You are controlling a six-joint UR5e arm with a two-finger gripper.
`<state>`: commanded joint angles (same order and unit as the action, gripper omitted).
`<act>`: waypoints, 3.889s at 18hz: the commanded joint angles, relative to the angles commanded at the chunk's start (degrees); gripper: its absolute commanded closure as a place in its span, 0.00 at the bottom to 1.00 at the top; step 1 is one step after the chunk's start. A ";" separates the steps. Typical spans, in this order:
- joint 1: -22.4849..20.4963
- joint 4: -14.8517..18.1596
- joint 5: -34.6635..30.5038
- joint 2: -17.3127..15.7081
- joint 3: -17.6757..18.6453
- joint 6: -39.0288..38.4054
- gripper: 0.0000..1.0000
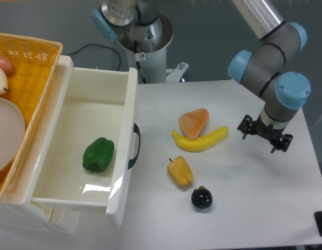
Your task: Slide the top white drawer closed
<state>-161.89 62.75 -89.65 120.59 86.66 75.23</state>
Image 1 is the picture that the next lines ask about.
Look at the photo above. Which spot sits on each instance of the dark purple mangosteen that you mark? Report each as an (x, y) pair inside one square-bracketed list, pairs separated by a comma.
[(201, 198)]

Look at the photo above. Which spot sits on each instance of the white plate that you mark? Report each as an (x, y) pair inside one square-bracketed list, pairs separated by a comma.
[(12, 130)]

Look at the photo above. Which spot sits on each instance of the yellow bell pepper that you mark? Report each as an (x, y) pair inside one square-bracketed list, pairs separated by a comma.
[(180, 172)]

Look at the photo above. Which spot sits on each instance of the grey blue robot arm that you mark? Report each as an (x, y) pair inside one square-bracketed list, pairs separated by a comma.
[(283, 93)]

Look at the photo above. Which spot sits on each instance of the green bell pepper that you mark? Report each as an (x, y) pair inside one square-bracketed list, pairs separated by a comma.
[(98, 155)]

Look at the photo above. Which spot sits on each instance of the white drawer cabinet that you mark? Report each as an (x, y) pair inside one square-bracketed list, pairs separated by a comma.
[(16, 207)]

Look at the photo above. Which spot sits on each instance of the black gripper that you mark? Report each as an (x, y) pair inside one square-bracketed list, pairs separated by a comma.
[(278, 140)]

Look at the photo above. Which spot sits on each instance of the white pear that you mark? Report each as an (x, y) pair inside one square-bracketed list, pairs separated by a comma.
[(4, 86)]

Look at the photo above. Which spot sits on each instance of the red apple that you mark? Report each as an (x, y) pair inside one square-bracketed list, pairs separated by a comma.
[(7, 66)]

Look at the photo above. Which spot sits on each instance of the orange peach slice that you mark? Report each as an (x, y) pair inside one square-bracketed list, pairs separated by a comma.
[(192, 123)]

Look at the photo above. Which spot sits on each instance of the orange woven basket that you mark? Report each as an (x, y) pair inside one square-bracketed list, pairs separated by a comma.
[(34, 60)]

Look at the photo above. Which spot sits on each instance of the black corner object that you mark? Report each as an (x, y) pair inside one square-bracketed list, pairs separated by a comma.
[(318, 219)]

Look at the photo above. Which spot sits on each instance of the yellow banana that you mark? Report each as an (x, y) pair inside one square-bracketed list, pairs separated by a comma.
[(201, 143)]

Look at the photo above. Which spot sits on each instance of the white drawer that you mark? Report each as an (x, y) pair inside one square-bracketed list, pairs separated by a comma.
[(97, 103)]

